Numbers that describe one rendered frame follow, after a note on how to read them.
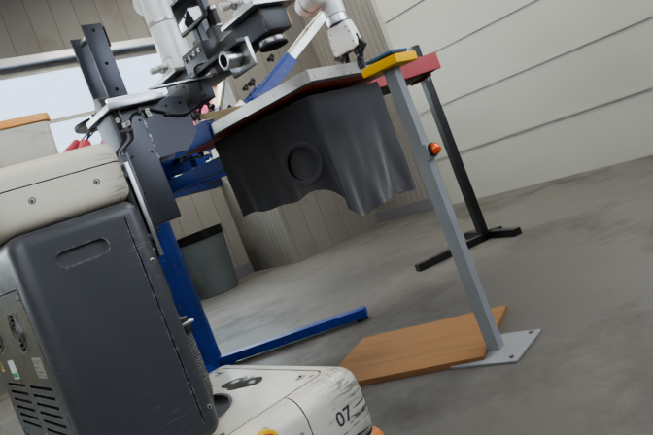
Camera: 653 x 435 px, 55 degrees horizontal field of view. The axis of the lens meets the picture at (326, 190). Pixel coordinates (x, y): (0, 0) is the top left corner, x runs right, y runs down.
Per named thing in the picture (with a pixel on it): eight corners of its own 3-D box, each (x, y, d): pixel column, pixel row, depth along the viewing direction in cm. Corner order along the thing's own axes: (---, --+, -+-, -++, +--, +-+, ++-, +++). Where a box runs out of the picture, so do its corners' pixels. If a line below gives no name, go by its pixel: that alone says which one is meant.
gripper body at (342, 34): (321, 28, 212) (332, 59, 212) (343, 15, 206) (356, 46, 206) (333, 27, 218) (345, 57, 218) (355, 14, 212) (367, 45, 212)
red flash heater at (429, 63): (403, 90, 385) (396, 72, 385) (442, 69, 342) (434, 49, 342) (317, 120, 364) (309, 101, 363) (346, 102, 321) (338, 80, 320)
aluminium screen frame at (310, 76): (405, 64, 234) (401, 54, 234) (311, 81, 188) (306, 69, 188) (265, 134, 283) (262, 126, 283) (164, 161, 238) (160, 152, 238)
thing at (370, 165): (420, 187, 235) (380, 80, 234) (355, 221, 200) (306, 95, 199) (413, 189, 237) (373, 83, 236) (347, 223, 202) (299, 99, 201)
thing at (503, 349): (541, 330, 195) (433, 41, 193) (517, 363, 178) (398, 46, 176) (479, 338, 209) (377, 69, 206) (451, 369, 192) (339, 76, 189)
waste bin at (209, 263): (228, 284, 631) (206, 227, 630) (252, 280, 594) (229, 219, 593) (188, 303, 601) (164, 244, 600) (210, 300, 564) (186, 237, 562)
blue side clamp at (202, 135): (223, 136, 222) (215, 117, 222) (212, 138, 218) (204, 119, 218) (174, 162, 241) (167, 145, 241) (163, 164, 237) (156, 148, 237)
